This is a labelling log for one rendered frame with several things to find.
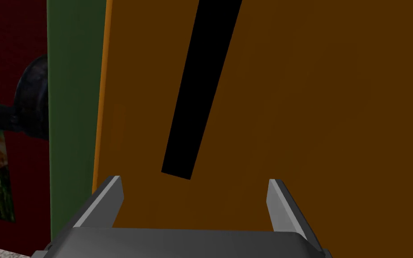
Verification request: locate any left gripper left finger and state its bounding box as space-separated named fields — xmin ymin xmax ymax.
xmin=72 ymin=175 xmax=125 ymax=229

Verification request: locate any black bar handle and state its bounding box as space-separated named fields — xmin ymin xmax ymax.
xmin=161 ymin=0 xmax=243 ymax=181

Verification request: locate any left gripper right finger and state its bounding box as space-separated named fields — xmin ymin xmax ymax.
xmin=266 ymin=178 xmax=324 ymax=251

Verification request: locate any orange cupboard door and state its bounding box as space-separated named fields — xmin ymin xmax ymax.
xmin=91 ymin=0 xmax=413 ymax=258

